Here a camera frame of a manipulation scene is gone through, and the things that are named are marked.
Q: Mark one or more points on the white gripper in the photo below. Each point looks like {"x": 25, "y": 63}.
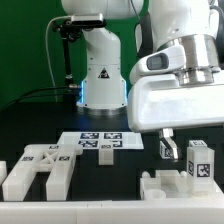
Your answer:
{"x": 160, "y": 103}

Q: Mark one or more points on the white chair seat block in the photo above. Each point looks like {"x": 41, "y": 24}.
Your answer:
{"x": 167, "y": 184}

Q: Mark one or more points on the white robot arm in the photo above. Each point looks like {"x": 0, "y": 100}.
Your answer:
{"x": 194, "y": 24}

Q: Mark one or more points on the white marker cube left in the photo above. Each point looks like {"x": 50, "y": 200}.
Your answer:
{"x": 164, "y": 151}

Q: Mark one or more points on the white marker cube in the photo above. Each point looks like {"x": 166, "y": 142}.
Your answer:
{"x": 197, "y": 143}
{"x": 164, "y": 151}

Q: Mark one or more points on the white marker cube right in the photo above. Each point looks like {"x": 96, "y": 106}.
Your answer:
{"x": 197, "y": 143}

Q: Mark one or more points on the white small block left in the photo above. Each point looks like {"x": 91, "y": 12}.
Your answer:
{"x": 3, "y": 171}

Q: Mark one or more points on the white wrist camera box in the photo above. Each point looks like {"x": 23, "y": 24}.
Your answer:
{"x": 168, "y": 60}

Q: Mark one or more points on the white marker base plate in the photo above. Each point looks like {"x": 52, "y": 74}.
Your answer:
{"x": 92, "y": 140}

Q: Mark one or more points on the white border wall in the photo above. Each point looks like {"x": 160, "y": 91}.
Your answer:
{"x": 167, "y": 211}

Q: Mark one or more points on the white chair back frame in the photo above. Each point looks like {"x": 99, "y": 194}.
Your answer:
{"x": 58, "y": 160}

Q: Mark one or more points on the black camera on stand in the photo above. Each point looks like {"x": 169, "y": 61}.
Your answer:
{"x": 71, "y": 29}

